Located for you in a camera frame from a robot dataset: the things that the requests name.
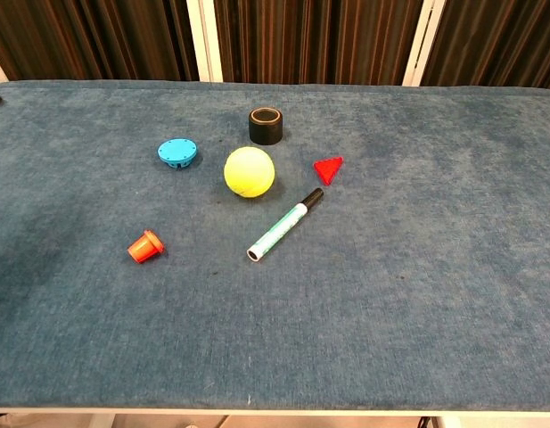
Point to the orange flanged cylinder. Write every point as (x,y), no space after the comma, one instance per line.
(144,248)

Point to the blue round disc part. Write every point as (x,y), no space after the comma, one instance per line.
(176,150)

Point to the yellow tennis ball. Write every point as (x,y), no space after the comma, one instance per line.
(249,172)

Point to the black tape roll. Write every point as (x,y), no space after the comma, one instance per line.
(265,129)

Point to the green white marker pen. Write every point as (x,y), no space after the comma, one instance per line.
(283,226)

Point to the dark striped curtain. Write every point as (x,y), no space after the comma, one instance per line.
(310,40)

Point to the red triangular block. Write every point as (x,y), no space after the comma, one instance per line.
(327,169)

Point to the blue fabric table cover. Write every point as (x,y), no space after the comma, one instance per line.
(390,276)

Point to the white table frame edge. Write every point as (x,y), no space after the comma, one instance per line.
(274,412)

